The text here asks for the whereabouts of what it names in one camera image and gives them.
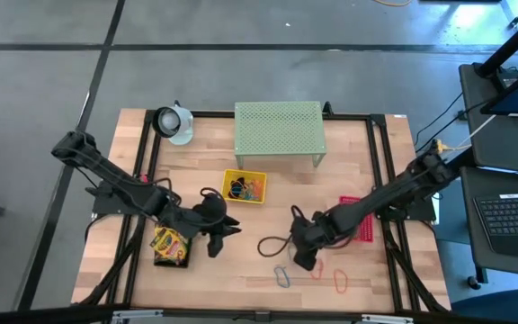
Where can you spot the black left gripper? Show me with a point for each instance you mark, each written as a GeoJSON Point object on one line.
{"type": "Point", "coordinates": [209, 216]}

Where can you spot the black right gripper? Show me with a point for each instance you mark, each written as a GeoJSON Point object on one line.
{"type": "Point", "coordinates": [306, 234]}

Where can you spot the blue rubber band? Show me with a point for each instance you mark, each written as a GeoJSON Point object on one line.
{"type": "Point", "coordinates": [279, 267]}
{"type": "Point", "coordinates": [246, 194]}

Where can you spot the yellow Crayola crayon box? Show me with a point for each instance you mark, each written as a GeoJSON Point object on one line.
{"type": "Point", "coordinates": [167, 236]}
{"type": "Point", "coordinates": [173, 255]}

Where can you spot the black plastic basket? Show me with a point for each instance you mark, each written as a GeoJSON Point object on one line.
{"type": "Point", "coordinates": [173, 265]}

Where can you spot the orange rubber band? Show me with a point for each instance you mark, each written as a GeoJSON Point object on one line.
{"type": "Point", "coordinates": [335, 281]}
{"type": "Point", "coordinates": [311, 275]}
{"type": "Point", "coordinates": [255, 189]}

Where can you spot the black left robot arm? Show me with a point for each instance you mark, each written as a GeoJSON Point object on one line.
{"type": "Point", "coordinates": [106, 173]}

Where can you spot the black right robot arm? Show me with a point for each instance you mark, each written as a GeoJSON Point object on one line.
{"type": "Point", "coordinates": [389, 193]}

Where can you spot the black desk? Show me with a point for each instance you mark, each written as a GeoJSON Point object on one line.
{"type": "Point", "coordinates": [502, 144]}
{"type": "Point", "coordinates": [479, 180]}

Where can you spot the blue office chair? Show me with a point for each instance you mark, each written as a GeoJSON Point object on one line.
{"type": "Point", "coordinates": [502, 310]}

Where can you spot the red plastic basket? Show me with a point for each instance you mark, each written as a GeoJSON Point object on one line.
{"type": "Point", "coordinates": [368, 229]}

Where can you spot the yellow plastic basket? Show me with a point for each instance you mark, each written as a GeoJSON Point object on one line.
{"type": "Point", "coordinates": [261, 174]}

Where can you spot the small pink clip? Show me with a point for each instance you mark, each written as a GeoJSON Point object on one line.
{"type": "Point", "coordinates": [143, 178]}

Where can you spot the black crossbeam with silver brackets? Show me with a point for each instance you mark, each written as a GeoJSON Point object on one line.
{"type": "Point", "coordinates": [38, 315]}

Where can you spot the black keyboard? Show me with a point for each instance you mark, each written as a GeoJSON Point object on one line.
{"type": "Point", "coordinates": [511, 216]}

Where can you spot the black pole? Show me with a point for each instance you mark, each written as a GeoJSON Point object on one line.
{"type": "Point", "coordinates": [511, 42]}

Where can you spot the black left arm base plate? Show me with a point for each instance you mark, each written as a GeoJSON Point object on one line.
{"type": "Point", "coordinates": [101, 208]}

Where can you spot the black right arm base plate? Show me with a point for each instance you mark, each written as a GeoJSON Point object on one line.
{"type": "Point", "coordinates": [421, 211]}

